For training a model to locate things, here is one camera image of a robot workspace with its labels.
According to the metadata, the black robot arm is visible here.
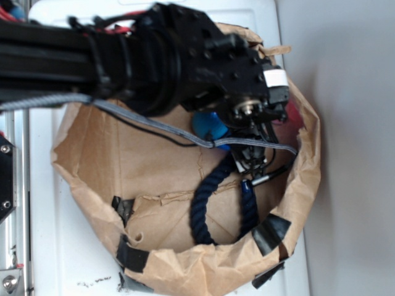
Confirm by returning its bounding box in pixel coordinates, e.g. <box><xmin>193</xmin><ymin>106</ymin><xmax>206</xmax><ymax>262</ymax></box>
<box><xmin>1</xmin><ymin>3</ymin><xmax>289</xmax><ymax>184</ymax></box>

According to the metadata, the brown paper bag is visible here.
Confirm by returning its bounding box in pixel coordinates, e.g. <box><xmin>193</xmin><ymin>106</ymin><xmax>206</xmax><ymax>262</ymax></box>
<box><xmin>51</xmin><ymin>22</ymin><xmax>322</xmax><ymax>296</ymax></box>

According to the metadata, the dark navy rope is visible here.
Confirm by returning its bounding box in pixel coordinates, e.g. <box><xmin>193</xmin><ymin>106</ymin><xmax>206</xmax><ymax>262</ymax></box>
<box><xmin>189</xmin><ymin>156</ymin><xmax>259</xmax><ymax>246</ymax></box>

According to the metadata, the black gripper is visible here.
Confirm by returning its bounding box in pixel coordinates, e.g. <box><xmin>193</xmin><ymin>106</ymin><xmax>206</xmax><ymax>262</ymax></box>
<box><xmin>180</xmin><ymin>32</ymin><xmax>291</xmax><ymax>178</ymax></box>

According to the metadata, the gray braided cable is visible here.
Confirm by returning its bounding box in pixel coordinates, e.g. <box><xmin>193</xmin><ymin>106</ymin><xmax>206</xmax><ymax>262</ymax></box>
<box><xmin>0</xmin><ymin>94</ymin><xmax>299</xmax><ymax>155</ymax></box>

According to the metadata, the blue dimpled ball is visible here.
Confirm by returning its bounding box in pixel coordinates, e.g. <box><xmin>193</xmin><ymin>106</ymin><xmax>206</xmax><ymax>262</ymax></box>
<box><xmin>191</xmin><ymin>112</ymin><xmax>230</xmax><ymax>142</ymax></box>

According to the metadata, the aluminum rail frame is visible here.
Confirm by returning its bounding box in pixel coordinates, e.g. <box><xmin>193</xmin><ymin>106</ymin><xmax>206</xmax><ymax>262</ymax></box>
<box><xmin>1</xmin><ymin>111</ymin><xmax>32</xmax><ymax>295</ymax></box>

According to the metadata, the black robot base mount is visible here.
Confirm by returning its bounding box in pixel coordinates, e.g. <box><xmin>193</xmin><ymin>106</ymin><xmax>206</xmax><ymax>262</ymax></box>
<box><xmin>0</xmin><ymin>134</ymin><xmax>15</xmax><ymax>223</ymax></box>

